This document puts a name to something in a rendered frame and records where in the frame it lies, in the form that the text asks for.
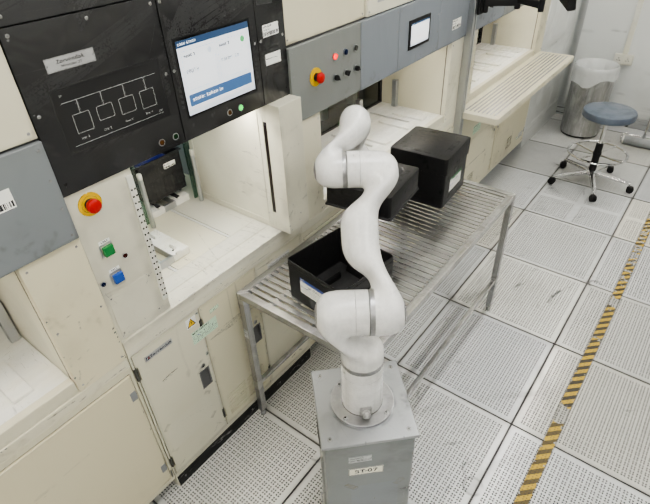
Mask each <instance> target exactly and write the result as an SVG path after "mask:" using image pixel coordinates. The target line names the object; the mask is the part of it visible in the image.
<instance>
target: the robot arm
mask: <svg viewBox="0 0 650 504"><path fill-rule="evenodd" d="M370 129H371V119H370V116H369V113H368V111H367V110H366V109H365V108H364V107H362V106H360V105H351V106H348V107H347V108H345V109H344V110H343V112H342V114H341V116H340V120H339V131H338V133H337V135H336V136H335V138H334V139H333V140H332V141H331V142H330V143H329V144H327V145H326V146H325V147H324V148H323V149H322V151H321V152H320V153H319V154H318V156H317V158H316V160H315V162H314V168H313V171H314V176H315V179H316V180H317V182H318V183H319V184H320V185H322V186H324V187H327V188H363V189H364V192H363V194H362V195H361V197H359V198H358V199H357V200H356V201H355V202H354V203H353V204H351V205H350V206H349V207H348V208H347V209H346V210H345V212H344V214H343V216H342V219H341V242H342V250H343V254H344V256H345V258H346V260H347V262H348V263H349V264H350V265H351V266H352V267H353V268H354V269H355V270H357V271H358V272H360V273H361V274H363V275H364V276H365V277H366V278H367V279H368V280H369V282H370V285H371V288H370V289H358V290H335V291H330V292H326V293H324V294H323V295H321V296H320V297H319V299H318V300H317V302H316V305H315V309H314V318H315V324H316V326H317V328H318V330H319V332H320V333H321V335H322V336H323V337H324V338H325V339H326V340H327V341H328V342H329V343H330V344H331V345H333V346H334V347H335V348H337V349H338V350H339V351H340V353H341V381H339V382H338V383H337V384H336V385H335V387H334V388H333V390H332V393H331V397H330V402H331V408H332V411H333V413H334V415H335V416H336V417H337V418H338V419H339V420H340V421H341V422H343V423H344V424H346V425H348V426H350V427H354V428H360V429H366V428H372V427H375V426H378V425H380V424H382V423H383V422H384V421H386V420H387V419H388V417H389V416H390V415H391V413H392V411H393V407H394V397H393V393H392V391H391V389H390V388H389V386H388V385H387V384H386V383H385V382H384V381H383V371H384V346H383V343H382V341H381V339H380V338H379V337H378V336H388V335H393V334H396V333H398V332H399V331H401V330H402V329H403V327H404V325H405V323H406V320H407V311H406V307H405V302H404V300H403V298H402V296H401V294H400V292H399V291H398V289H397V287H396V286H395V284H394V282H393V281H392V279H391V278H390V276H389V274H388V272H387V270H386V268H385V265H384V263H383V260H382V256H381V252H380V245H379V230H378V213H379V208H380V206H381V204H382V203H383V201H384V200H385V199H386V197H387V196H388V195H389V194H390V192H391V191H392V190H393V188H394V187H395V185H396V183H397V181H398V177H399V167H398V162H397V161H396V159H395V158H394V157H393V156H392V155H391V154H390V153H388V152H385V151H378V150H369V149H368V148H367V146H366V145H365V142H366V139H367V136H368V135H369V132H370Z"/></svg>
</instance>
